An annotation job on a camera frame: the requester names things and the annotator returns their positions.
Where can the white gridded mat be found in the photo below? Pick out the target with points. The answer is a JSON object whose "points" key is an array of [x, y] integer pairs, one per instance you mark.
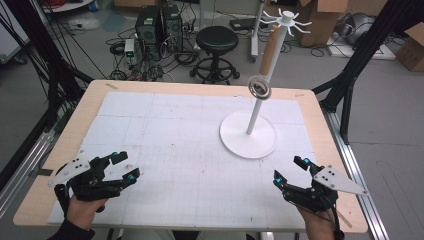
{"points": [[183, 133]]}

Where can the black computer tower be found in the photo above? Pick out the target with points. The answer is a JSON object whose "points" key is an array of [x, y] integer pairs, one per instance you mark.
{"points": [[171, 26], [148, 26]]}

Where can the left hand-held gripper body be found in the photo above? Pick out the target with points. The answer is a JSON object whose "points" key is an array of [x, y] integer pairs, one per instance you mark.
{"points": [[90, 183]]}

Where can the black round stool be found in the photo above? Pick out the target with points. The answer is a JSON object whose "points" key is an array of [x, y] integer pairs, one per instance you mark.
{"points": [[216, 40]]}

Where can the large open cardboard box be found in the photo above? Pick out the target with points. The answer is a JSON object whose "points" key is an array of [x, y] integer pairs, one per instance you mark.
{"points": [[320, 23]]}

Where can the white hook rack stand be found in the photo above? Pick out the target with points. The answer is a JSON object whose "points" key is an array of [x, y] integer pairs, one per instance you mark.
{"points": [[248, 140]]}

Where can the small white electronic box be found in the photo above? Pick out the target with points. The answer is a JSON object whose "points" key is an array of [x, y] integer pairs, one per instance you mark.
{"points": [[129, 47]]}

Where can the aluminium rail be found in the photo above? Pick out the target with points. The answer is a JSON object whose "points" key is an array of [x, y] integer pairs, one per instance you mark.
{"points": [[23, 170], [360, 180]]}

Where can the grey rounded machine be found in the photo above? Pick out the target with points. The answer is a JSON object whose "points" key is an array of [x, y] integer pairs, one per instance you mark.
{"points": [[358, 28]]}

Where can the person's left hand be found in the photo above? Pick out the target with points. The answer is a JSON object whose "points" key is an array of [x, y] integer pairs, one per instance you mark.
{"points": [[83, 211]]}

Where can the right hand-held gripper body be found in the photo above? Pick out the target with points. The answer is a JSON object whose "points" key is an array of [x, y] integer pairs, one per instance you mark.
{"points": [[323, 193]]}

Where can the black metal frame stand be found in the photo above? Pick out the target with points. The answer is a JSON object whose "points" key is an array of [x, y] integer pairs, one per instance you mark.
{"points": [[353, 73], [50, 66]]}

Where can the person's right hand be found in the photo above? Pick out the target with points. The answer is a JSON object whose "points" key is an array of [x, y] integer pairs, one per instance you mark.
{"points": [[316, 223]]}

